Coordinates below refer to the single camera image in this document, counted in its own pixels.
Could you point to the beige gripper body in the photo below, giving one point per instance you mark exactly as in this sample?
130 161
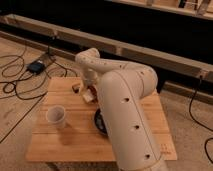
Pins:
89 78

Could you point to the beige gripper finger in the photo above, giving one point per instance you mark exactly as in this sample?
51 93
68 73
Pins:
87 98

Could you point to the dark red pepper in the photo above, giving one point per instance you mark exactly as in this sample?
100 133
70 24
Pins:
93 92

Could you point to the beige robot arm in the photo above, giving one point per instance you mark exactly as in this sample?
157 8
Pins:
120 87

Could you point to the black bowl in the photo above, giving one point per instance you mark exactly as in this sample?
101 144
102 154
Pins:
99 122

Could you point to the white plastic cup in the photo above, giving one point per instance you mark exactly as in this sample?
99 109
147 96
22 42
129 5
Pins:
56 116

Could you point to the wooden table board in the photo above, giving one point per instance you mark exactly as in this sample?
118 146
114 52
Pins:
79 141

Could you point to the wooden frame rail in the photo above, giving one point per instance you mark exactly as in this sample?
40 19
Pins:
149 56

